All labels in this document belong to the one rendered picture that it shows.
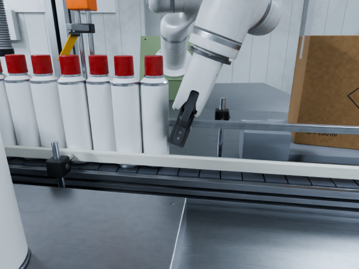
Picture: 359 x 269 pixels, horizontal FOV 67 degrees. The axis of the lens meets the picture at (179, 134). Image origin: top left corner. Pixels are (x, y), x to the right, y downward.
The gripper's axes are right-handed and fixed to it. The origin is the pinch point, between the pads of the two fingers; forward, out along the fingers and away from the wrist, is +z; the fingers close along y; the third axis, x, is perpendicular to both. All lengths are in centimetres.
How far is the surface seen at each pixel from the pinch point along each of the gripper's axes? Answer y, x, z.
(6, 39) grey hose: -9.6, -43.1, -2.2
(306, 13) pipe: -310, 81, -77
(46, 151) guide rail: 4.2, -22.2, 11.4
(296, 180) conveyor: 2.9, 22.0, -1.2
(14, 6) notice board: -249, -224, 27
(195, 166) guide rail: 4.2, 4.7, 2.9
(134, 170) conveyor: 3.5, -5.4, 8.7
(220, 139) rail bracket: -9.0, 8.7, 1.0
